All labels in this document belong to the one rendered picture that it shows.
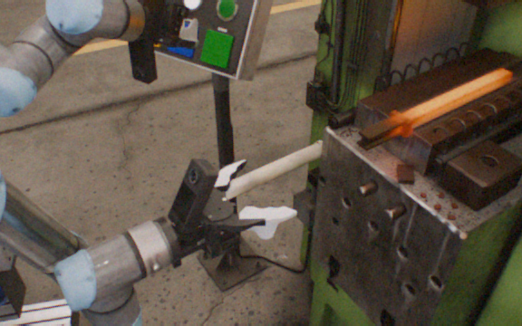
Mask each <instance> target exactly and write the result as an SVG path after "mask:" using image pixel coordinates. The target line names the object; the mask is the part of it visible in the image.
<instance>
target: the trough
mask: <svg viewBox="0 0 522 326"><path fill-rule="evenodd" d="M505 70H507V71H509V72H512V73H513V74H512V77H511V79H512V78H514V77H516V76H518V75H519V74H522V61H520V62H517V63H515V64H512V65H510V66H508V67H507V68H505Z"/></svg>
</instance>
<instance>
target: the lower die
mask: <svg viewBox="0 0 522 326"><path fill-rule="evenodd" d="M520 61H522V57H518V56H515V55H512V54H510V53H507V52H504V51H503V52H501V53H497V52H495V51H493V50H491V49H489V48H488V47H486V48H484V49H482V50H479V51H477V52H474V53H473V54H472V56H469V55H467V56H464V57H462V58H459V62H456V60H455V61H453V62H449V63H447V66H446V68H443V66H441V67H439V68H437V69H434V70H432V72H429V71H427V72H424V73H422V74H419V75H418V79H415V80H414V77H412V78H411V79H408V80H407V81H404V82H403V84H399V83H398V84H396V85H393V86H391V87H389V88H388V91H386V92H384V90H382V91H379V92H377V93H374V94H373V95H371V96H368V97H366V98H363V99H361V100H359V101H357V105H356V112H355V118H354V126H356V127H357V128H358V129H364V128H366V127H369V126H371V125H372V124H374V123H379V122H380V121H382V120H386V119H388V118H389V117H390V114H391V112H392V111H394V110H396V111H398V112H399V113H403V112H405V111H407V110H409V109H412V108H414V107H416V106H418V105H420V104H422V103H424V102H426V101H429V100H432V99H434V98H436V97H438V96H440V95H441V94H445V93H447V92H449V91H453V90H455V89H457V88H458V87H461V86H463V85H465V84H467V83H469V82H473V81H475V80H476V79H478V78H481V77H482V76H484V75H486V74H488V73H491V72H493V71H495V70H497V69H500V68H502V69H505V68H507V67H508V66H510V65H512V64H515V63H517V62H520ZM513 89H520V90H522V74H519V75H518V76H516V77H514V78H512V79H510V80H508V81H504V82H502V83H500V84H499V85H497V86H495V87H493V88H489V89H486V90H484V91H482V92H480V93H479V94H476V95H474V96H472V97H470V98H468V99H466V100H464V101H461V102H459V103H457V104H455V105H453V106H451V107H449V108H447V109H445V110H442V111H440V112H439V113H437V114H435V115H432V116H430V117H428V118H427V119H425V120H420V121H417V122H415V123H413V124H411V131H410V135H409V136H408V137H406V138H404V137H403V136H402V135H400V136H399V137H397V138H395V139H392V140H390V141H388V142H385V143H383V144H382V146H384V147H385V148H387V149H388V150H389V151H390V152H392V153H393V154H394V155H396V156H397V157H398V158H400V159H401V160H403V161H404V162H405V163H406V164H407V165H409V166H413V168H414V169H416V170H417V171H419V172H420V173H421V174H422V175H423V176H424V175H426V174H428V173H430V172H431V171H432V170H434V169H435V168H434V167H432V166H431V161H432V160H433V159H434V158H435V157H436V156H437V155H439V154H440V153H441V150H442V149H443V147H444V144H445V141H446V134H445V133H444V131H442V130H441V129H437V132H436V133H434V132H433V130H434V128H435V127H437V126H442V127H444V128H445V129H446V130H447V131H448V132H449V135H450V140H449V145H448V147H447V149H450V148H452V147H454V146H456V144H458V142H459V141H460V138H461V135H462V132H463V127H462V125H461V124H460V123H459V122H458V121H453V122H452V124H451V125H450V124H449V122H450V120H451V119H453V118H460V119H462V120H463V121H464V122H465V124H466V126H467V133H466V136H465V138H464V141H463V142H465V141H466V140H468V139H471V138H472V136H473V133H475V130H476V128H477V126H478V123H479V119H478V117H477V116H475V115H474V114H469V116H468V117H465V114H466V113H467V112H468V111H470V110H474V111H475V112H477V113H478V114H479V115H480V116H481V118H482V124H481V127H480V130H479V132H478V134H479V133H482V132H483V131H485V130H486V129H487V128H488V126H489V125H490V123H491V121H492V118H493V115H494V111H493V110H492V109H491V108H490V107H488V106H486V107H484V108H483V110H480V109H479V107H480V106H481V105H482V104H483V103H490V104H492V105H494V106H495V108H496V109H497V111H498V116H497V118H496V121H495V123H494V126H495V125H497V124H499V123H500V122H501V121H502V120H503V118H505V116H506V114H507V112H508V102H507V101H505V100H503V99H500V100H498V102H494V100H495V99H496V98H497V97H498V96H506V97H508V98H509V99H510V100H511V102H512V105H513V108H512V111H511V113H510V114H509V118H510V117H512V116H514V115H515V114H517V112H518V111H519V109H520V107H521V104H522V95H521V94H520V93H519V92H516V91H515V92H513V93H512V95H509V92H510V91H511V90H513Z"/></svg>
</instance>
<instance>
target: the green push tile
mask: <svg viewBox="0 0 522 326"><path fill-rule="evenodd" d="M235 38H236V37H235V36H232V35H228V34H221V33H217V32H214V31H210V30H207V33H206V37H205V41H204V45H203V49H202V53H201V56H200V60H201V61H202V62H207V63H211V64H214V65H216V66H219V67H222V68H224V69H227V67H228V63H229V60H230V56H231V53H232V49H233V45H234V41H235Z"/></svg>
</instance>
